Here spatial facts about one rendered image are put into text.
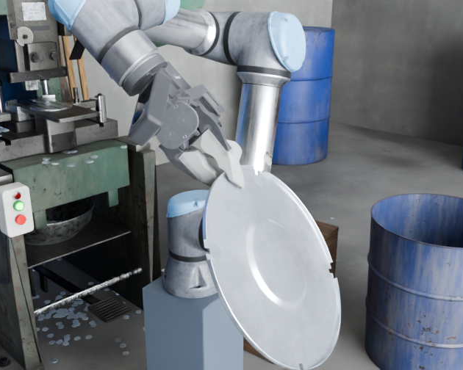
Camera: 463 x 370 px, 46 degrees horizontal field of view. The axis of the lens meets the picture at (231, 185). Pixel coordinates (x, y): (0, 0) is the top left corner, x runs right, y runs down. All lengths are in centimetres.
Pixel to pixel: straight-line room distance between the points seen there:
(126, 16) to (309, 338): 50
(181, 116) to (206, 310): 64
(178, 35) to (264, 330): 63
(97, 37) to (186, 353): 83
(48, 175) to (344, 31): 362
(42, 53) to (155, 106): 114
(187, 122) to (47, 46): 112
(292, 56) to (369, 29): 368
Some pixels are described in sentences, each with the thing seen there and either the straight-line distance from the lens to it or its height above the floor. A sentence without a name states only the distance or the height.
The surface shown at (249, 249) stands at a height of 81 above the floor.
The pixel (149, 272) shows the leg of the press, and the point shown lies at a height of 18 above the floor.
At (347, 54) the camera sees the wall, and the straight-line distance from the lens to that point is 494.
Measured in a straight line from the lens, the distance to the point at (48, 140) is 178.
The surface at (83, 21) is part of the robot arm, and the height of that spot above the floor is 109.
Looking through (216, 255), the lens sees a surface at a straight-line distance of 67.
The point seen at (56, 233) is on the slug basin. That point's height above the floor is 37.
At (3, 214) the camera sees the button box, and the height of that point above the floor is 56.
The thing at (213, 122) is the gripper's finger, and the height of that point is 96.
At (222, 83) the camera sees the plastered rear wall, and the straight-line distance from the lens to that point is 406.
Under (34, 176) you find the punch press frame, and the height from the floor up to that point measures 61.
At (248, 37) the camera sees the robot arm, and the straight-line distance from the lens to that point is 116.
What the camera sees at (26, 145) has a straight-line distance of 179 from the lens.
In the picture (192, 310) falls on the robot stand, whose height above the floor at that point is 44.
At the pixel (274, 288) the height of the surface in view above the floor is 76.
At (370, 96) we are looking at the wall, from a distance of 485.
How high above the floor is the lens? 113
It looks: 20 degrees down
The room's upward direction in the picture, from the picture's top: straight up
